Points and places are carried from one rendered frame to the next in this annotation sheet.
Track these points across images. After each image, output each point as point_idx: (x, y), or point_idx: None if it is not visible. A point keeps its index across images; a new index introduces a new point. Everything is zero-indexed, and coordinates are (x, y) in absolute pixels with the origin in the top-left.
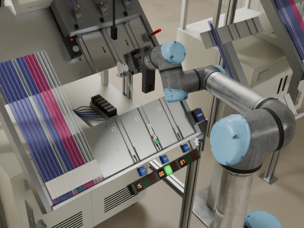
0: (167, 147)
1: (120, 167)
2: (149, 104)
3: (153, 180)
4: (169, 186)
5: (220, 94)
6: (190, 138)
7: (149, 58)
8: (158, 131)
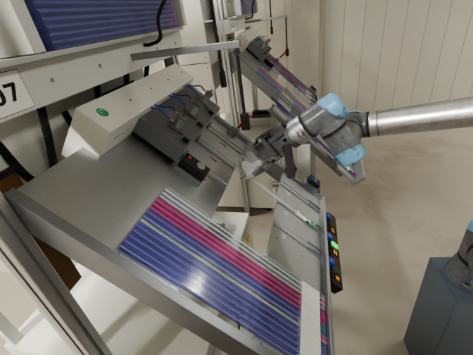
0: (319, 224)
1: (317, 272)
2: (281, 193)
3: (337, 263)
4: None
5: (403, 125)
6: (324, 204)
7: (303, 129)
8: (304, 214)
